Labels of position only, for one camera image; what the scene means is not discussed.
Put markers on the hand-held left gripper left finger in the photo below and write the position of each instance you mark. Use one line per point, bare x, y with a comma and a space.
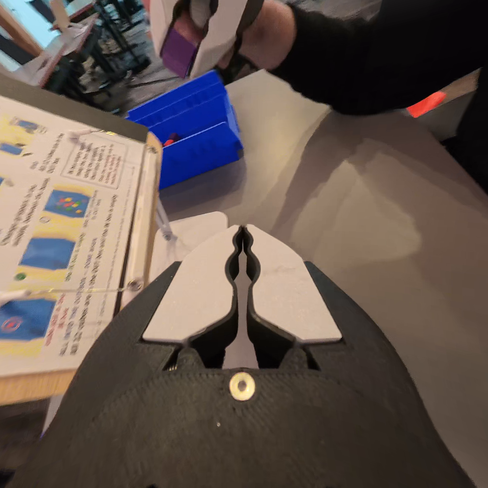
190, 297

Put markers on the orange sticker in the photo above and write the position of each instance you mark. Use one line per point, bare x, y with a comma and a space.
427, 105

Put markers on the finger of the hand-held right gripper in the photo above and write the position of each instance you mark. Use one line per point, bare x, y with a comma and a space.
223, 34
162, 19

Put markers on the person's right forearm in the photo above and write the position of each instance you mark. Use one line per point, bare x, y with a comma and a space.
362, 57

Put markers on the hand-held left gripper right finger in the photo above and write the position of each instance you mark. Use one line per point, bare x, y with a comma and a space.
293, 301

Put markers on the instruction sheet on wooden stand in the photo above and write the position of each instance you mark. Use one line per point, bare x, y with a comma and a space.
146, 228

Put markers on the blue plastic bin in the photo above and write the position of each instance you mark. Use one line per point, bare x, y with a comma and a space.
198, 152

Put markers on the printed instruction sheet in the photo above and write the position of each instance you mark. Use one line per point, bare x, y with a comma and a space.
76, 228

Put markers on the purple cube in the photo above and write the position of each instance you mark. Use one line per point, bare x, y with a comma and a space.
177, 53
173, 137

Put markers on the person's right hand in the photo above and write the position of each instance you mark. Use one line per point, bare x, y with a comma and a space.
270, 34

